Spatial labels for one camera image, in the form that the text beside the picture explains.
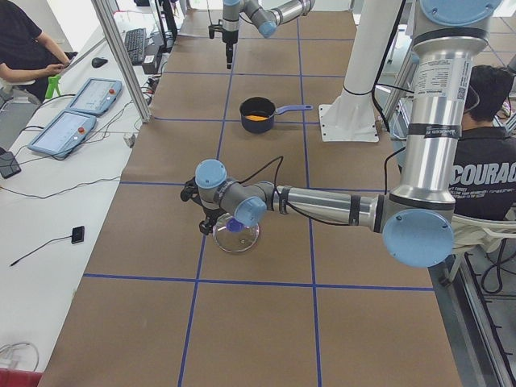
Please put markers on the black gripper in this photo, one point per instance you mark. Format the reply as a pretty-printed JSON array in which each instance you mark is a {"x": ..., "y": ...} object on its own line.
[
  {"x": 208, "y": 214},
  {"x": 229, "y": 37}
]

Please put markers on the glass pot lid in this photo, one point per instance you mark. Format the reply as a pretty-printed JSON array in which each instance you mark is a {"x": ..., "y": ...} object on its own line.
[{"x": 232, "y": 236}]

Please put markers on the yellow corn cob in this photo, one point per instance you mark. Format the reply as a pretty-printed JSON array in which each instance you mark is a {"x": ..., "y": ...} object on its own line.
[{"x": 256, "y": 118}]

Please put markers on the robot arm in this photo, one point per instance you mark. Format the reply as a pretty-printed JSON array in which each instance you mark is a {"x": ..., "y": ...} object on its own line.
[
  {"x": 415, "y": 217},
  {"x": 265, "y": 21}
]

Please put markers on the dark blue saucepan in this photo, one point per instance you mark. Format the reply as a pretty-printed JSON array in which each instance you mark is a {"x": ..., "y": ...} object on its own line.
[{"x": 264, "y": 107}]

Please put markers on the black keyboard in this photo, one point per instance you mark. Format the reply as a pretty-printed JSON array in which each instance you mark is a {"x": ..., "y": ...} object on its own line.
[{"x": 135, "y": 44}]

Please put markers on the right teach pendant tablet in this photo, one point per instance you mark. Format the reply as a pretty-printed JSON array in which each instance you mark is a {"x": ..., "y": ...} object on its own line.
[{"x": 96, "y": 96}]

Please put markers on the teach pendant tablet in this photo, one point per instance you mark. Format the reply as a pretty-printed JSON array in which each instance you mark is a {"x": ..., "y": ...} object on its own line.
[
  {"x": 63, "y": 134},
  {"x": 96, "y": 96}
]

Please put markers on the black computer mouse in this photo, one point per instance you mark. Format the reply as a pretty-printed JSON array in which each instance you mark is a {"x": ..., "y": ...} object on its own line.
[{"x": 98, "y": 62}]

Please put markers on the left teach pendant tablet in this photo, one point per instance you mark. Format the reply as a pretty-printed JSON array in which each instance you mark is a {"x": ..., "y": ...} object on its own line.
[{"x": 63, "y": 134}]

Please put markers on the person in black shirt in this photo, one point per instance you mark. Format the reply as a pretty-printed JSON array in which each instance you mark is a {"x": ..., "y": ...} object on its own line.
[{"x": 28, "y": 53}]

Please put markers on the white plastic chair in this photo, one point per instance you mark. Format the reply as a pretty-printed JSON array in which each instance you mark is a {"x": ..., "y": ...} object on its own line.
[{"x": 472, "y": 232}]

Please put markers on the seated person black jacket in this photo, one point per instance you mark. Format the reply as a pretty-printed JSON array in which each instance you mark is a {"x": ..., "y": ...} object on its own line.
[{"x": 483, "y": 175}]

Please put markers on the aluminium frame post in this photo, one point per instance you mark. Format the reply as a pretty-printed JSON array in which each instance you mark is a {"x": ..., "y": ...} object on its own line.
[{"x": 117, "y": 47}]

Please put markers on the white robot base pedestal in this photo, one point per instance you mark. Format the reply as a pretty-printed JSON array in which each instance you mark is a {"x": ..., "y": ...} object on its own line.
[{"x": 351, "y": 118}]

